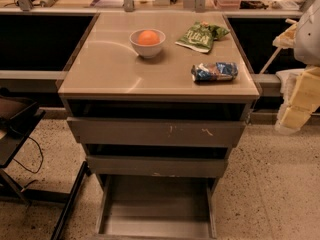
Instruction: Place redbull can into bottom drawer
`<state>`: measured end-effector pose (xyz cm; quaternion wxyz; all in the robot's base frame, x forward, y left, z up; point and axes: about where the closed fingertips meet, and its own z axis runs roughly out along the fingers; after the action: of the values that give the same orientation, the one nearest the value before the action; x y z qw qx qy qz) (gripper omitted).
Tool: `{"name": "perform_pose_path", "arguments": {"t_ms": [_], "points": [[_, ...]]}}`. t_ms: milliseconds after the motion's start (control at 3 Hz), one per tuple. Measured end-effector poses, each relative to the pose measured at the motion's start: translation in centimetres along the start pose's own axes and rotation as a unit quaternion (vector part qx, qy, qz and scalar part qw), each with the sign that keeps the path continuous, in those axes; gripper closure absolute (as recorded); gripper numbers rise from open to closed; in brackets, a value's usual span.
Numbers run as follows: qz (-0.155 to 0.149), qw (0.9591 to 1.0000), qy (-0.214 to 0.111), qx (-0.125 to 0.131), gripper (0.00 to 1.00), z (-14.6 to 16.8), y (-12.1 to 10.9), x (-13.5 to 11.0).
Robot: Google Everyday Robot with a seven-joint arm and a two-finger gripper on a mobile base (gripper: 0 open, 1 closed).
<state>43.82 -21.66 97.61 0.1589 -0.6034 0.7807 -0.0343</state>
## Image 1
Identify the white ceramic bowl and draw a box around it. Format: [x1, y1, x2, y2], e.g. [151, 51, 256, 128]
[129, 29, 166, 58]

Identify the grey drawer cabinet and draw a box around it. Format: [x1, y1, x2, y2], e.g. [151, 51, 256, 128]
[57, 11, 262, 240]

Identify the white stick handle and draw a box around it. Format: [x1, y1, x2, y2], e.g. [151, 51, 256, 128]
[259, 47, 282, 74]

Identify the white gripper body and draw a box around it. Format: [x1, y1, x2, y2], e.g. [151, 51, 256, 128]
[294, 0, 320, 65]

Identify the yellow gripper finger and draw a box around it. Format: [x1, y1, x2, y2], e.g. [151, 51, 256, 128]
[275, 66, 320, 135]
[272, 18, 298, 49]

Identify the middle grey drawer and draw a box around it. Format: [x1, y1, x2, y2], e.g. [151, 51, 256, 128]
[87, 155, 227, 178]

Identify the top grey drawer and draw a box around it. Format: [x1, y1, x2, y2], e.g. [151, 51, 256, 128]
[67, 117, 245, 147]

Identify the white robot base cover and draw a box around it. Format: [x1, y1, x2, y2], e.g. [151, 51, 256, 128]
[276, 68, 303, 94]

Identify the bottom grey drawer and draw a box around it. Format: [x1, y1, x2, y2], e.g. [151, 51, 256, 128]
[96, 175, 217, 240]

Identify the orange fruit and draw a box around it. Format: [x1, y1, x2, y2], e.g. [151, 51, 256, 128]
[138, 30, 160, 45]

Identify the black side cart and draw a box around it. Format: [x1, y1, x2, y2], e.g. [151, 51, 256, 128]
[0, 87, 93, 240]

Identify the green chip bag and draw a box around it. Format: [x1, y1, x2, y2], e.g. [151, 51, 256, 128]
[175, 21, 230, 53]

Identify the grey drawer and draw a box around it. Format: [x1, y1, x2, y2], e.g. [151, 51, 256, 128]
[96, 175, 217, 240]
[87, 155, 227, 178]
[67, 117, 245, 147]

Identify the black cable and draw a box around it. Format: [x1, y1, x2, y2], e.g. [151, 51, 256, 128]
[9, 127, 45, 175]

